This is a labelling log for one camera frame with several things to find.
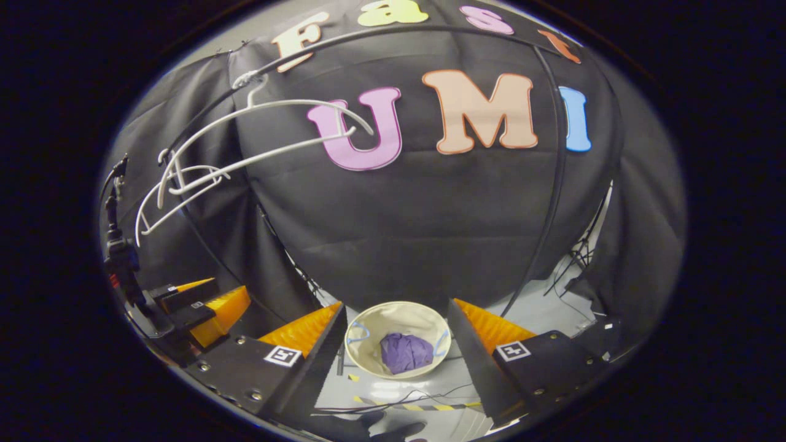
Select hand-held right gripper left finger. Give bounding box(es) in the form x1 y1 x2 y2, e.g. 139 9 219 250
184 301 348 425

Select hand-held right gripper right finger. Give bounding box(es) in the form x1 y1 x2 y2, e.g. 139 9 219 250
447 298 612 432

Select purple jacket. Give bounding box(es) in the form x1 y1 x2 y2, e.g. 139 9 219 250
379 332 435 376

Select beige laundry hamper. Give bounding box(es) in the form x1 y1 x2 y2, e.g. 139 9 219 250
344 301 452 381

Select white clothes hanger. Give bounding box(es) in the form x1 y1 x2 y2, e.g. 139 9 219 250
135 147 232 248
157 71 375 211

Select black clothes rack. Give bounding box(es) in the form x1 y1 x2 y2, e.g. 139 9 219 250
161 23 569 320

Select yellow black floor tape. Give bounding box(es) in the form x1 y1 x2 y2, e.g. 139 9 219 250
352 396 483 413

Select dark shoe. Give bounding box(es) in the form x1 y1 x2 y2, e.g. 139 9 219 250
359 411 428 442

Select black backdrop cloth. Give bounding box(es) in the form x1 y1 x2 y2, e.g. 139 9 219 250
101 0 686 358

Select black floor cables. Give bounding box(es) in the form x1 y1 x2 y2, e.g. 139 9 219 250
543 239 601 297

